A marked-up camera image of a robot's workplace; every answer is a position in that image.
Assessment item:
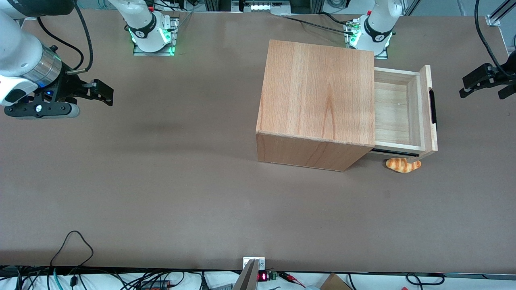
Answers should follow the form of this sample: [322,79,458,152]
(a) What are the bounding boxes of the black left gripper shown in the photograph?
[459,50,516,100]

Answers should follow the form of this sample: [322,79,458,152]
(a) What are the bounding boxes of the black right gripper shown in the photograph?
[48,73,114,107]

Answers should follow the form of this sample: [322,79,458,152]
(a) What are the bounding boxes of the wooden drawer with black handle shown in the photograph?
[370,64,439,159]

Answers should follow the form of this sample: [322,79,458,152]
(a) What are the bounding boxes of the light wooden drawer cabinet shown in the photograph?
[256,39,376,172]

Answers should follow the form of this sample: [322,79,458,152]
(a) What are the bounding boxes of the toy croissant bread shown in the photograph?
[386,157,422,174]

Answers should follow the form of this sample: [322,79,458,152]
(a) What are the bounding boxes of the brown cardboard piece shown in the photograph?
[320,273,353,290]

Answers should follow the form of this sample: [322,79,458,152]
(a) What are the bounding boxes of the red and black clip leads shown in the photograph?
[277,271,306,287]

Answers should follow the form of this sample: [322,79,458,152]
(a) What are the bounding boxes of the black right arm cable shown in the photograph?
[37,3,94,76]

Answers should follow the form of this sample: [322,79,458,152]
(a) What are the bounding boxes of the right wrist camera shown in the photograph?
[4,101,81,120]

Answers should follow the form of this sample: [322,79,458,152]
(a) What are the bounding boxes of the aluminium frame profile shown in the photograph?
[486,0,516,27]

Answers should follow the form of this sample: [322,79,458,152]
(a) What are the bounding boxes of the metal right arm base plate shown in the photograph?
[133,17,180,56]

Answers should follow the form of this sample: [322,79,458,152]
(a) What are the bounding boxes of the black looped cable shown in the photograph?
[50,230,94,269]

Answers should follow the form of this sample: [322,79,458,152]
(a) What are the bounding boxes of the black cable across table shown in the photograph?
[281,12,356,33]

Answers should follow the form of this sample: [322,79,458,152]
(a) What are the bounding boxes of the black coiled cable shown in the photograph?
[406,273,445,286]

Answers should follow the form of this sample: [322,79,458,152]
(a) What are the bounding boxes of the aluminium camera mount bar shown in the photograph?
[232,259,259,290]

